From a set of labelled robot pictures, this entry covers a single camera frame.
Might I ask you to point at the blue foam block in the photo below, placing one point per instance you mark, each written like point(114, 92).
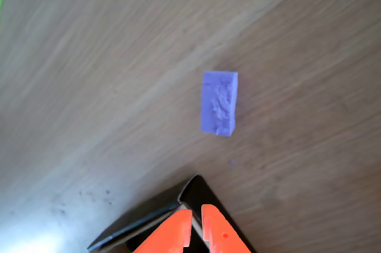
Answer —
point(217, 104)

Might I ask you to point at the black cardboard box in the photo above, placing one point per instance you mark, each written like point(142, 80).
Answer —
point(196, 192)

